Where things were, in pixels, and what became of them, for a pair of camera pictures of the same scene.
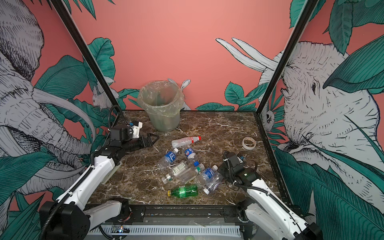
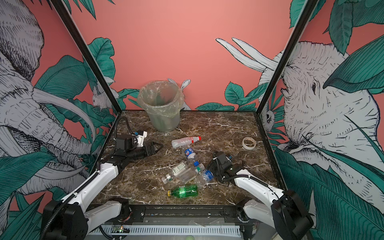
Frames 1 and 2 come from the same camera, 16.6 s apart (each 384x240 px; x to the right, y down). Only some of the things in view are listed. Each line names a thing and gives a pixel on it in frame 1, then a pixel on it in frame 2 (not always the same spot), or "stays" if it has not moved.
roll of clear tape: x=247 y=147 stays
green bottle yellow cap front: x=184 y=191 stays
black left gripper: x=149 y=143 -> x=152 y=151
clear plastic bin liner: x=162 y=97 stays
